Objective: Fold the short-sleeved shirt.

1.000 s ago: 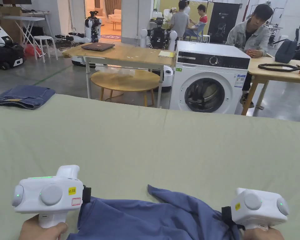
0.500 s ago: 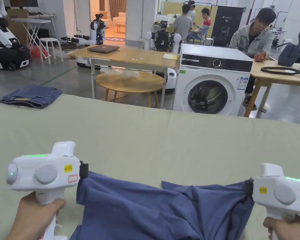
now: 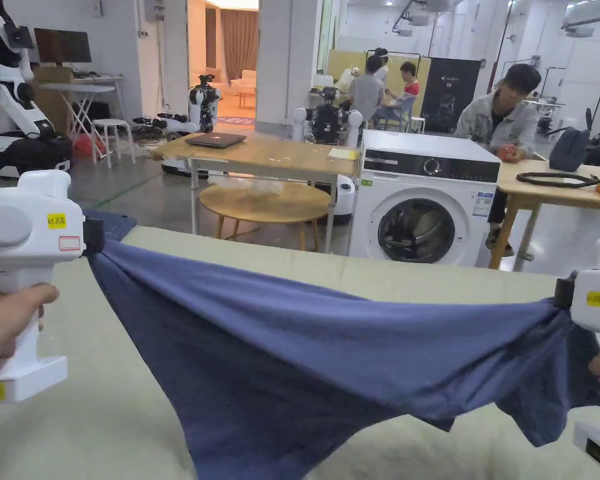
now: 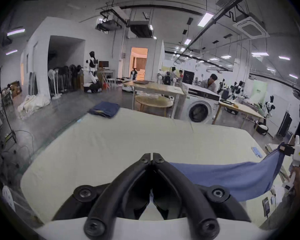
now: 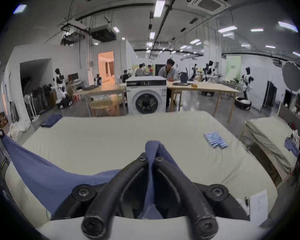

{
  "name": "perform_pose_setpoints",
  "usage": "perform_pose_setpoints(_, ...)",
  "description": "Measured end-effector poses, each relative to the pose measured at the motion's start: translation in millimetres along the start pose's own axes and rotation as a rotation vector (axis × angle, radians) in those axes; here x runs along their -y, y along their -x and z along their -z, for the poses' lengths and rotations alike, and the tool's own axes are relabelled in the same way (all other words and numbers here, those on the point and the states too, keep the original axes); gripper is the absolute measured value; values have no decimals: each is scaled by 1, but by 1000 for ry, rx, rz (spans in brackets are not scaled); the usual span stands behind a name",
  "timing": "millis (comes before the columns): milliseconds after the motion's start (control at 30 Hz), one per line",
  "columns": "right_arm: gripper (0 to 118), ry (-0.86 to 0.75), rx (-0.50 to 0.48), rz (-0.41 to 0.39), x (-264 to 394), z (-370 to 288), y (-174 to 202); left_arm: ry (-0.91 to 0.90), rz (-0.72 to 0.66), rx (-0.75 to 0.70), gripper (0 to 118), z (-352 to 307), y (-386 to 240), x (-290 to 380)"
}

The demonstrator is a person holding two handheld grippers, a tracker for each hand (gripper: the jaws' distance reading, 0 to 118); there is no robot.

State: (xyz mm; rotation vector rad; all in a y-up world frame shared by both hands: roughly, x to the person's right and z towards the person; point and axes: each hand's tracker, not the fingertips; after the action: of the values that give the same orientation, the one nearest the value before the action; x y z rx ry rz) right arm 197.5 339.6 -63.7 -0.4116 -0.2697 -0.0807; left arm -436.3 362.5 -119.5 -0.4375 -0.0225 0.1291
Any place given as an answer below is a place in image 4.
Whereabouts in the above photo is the black phone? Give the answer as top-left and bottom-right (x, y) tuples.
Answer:
(262, 197), (271, 218)

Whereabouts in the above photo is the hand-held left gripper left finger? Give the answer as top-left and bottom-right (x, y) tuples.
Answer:
(52, 153), (153, 237)

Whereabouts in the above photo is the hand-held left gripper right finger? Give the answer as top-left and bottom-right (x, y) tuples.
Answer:
(152, 153), (251, 238)

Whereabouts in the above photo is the tall rectangular wooden table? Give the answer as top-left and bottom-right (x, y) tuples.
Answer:
(124, 80), (188, 119)

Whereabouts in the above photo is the folded dark blue garment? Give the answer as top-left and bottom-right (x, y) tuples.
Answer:
(87, 101), (121, 119)

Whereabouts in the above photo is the brown carton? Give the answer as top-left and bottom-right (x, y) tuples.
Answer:
(9, 80), (23, 97)

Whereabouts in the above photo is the long wooden work table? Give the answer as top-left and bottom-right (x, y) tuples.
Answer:
(212, 99), (266, 130)

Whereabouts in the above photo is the black clothes rack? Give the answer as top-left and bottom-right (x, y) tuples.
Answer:
(0, 66), (18, 147)

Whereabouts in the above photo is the row of standing fans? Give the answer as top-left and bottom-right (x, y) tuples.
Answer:
(47, 64), (84, 100)

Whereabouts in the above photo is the small blue patterned packet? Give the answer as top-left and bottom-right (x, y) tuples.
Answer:
(251, 146), (263, 158)

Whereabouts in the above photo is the white and black humanoid robot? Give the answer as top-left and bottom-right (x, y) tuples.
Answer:
(254, 95), (277, 136)
(82, 51), (102, 94)

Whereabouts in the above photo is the bed with beige sheet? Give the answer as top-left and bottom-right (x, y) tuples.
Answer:
(20, 106), (294, 231)

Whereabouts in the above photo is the round wooden low table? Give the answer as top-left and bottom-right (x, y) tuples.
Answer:
(135, 94), (174, 117)

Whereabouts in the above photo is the white desk with monitor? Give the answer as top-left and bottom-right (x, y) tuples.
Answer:
(97, 60), (116, 85)

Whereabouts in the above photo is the person's right hand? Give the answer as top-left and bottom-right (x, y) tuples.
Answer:
(289, 164), (300, 186)

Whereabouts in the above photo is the white washing machine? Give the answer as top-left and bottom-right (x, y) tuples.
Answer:
(184, 88), (221, 124)

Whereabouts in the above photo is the pile of white cloth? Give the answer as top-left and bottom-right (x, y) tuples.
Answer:
(17, 94), (52, 114)

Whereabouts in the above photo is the blue cloth garment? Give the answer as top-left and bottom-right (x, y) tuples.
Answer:
(169, 143), (286, 202)

